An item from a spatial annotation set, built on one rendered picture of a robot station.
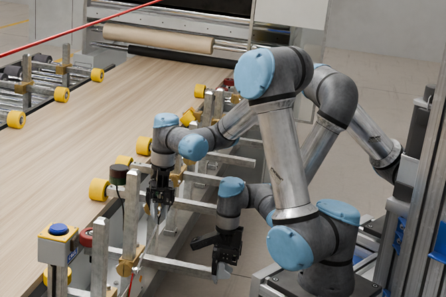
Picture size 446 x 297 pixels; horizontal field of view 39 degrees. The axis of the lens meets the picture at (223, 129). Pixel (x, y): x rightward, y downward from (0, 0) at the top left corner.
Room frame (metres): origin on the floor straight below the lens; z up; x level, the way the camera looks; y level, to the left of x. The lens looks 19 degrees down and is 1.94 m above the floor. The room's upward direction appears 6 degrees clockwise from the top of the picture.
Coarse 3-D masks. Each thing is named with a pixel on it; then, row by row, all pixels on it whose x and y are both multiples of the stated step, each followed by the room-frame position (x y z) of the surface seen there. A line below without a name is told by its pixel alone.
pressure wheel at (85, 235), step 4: (88, 228) 1.87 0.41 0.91; (92, 228) 1.87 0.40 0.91; (80, 232) 1.84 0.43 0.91; (84, 232) 1.84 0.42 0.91; (88, 232) 1.85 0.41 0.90; (80, 236) 1.82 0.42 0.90; (84, 236) 1.81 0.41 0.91; (88, 236) 1.81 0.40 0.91; (80, 240) 1.82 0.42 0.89; (84, 240) 1.80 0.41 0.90; (88, 240) 1.80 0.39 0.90; (84, 244) 1.80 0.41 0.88; (88, 244) 1.80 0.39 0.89
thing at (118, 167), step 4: (116, 164) 1.80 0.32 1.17; (120, 164) 1.80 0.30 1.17; (124, 164) 1.81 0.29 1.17; (112, 168) 1.77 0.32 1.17; (116, 168) 1.77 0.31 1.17; (120, 168) 1.77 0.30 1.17; (124, 168) 1.78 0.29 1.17; (116, 188) 1.78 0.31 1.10; (120, 200) 1.78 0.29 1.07; (124, 212) 1.78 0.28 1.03
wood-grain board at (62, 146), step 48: (96, 96) 3.38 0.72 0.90; (144, 96) 3.48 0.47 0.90; (192, 96) 3.59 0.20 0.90; (0, 144) 2.53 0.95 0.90; (48, 144) 2.59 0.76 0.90; (96, 144) 2.65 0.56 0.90; (0, 192) 2.07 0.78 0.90; (48, 192) 2.12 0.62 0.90; (0, 240) 1.74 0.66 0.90; (0, 288) 1.49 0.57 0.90
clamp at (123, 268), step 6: (144, 246) 1.85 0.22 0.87; (138, 252) 1.81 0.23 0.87; (120, 258) 1.76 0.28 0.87; (138, 258) 1.79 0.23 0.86; (120, 264) 1.74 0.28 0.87; (126, 264) 1.73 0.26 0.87; (132, 264) 1.75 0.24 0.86; (120, 270) 1.73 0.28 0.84; (126, 270) 1.73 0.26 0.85; (126, 276) 1.73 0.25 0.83
